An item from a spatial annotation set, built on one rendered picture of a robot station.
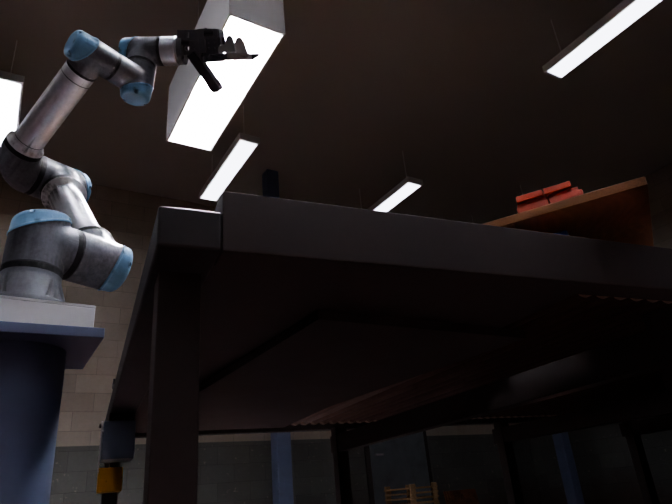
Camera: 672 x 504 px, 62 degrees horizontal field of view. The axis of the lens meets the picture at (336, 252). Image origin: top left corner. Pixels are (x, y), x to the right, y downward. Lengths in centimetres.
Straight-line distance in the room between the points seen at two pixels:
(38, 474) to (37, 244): 44
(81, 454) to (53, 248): 551
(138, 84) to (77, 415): 550
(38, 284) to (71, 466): 551
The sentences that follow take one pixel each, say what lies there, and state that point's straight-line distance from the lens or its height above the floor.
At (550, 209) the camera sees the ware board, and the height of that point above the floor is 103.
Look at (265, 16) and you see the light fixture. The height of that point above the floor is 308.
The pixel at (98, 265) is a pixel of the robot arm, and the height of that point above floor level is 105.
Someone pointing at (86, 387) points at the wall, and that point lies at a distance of 681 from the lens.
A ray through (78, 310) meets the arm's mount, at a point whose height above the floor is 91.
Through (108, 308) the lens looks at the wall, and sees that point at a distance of 707.
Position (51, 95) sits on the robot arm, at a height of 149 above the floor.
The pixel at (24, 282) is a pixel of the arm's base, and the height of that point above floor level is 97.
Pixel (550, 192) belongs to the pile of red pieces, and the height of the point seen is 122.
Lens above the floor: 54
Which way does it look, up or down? 24 degrees up
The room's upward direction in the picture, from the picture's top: 5 degrees counter-clockwise
